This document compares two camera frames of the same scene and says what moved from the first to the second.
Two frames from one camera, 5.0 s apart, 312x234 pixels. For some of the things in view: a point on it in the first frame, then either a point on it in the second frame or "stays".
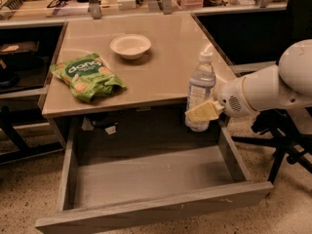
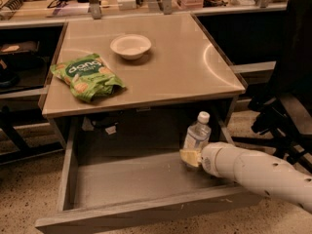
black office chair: [292, 130] stays
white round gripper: [230, 98] to [210, 160]
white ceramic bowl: [131, 46] stays
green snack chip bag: [90, 76] stays
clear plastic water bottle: [201, 90] to [198, 133]
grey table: [150, 112] stays
